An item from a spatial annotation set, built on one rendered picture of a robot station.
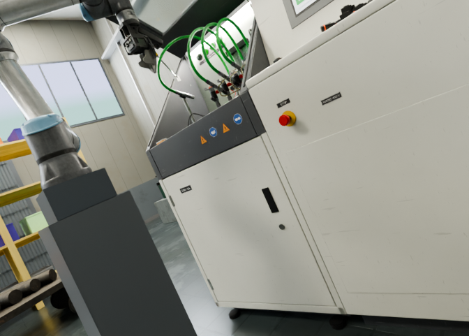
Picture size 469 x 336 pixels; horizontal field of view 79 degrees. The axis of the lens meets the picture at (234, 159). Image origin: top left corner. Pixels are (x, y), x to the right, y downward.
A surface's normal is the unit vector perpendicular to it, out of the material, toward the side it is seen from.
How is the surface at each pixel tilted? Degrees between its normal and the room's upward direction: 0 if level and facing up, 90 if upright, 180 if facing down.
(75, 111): 90
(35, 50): 90
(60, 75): 90
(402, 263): 90
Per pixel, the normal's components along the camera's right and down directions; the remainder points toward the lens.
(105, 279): 0.63, -0.25
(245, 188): -0.57, 0.29
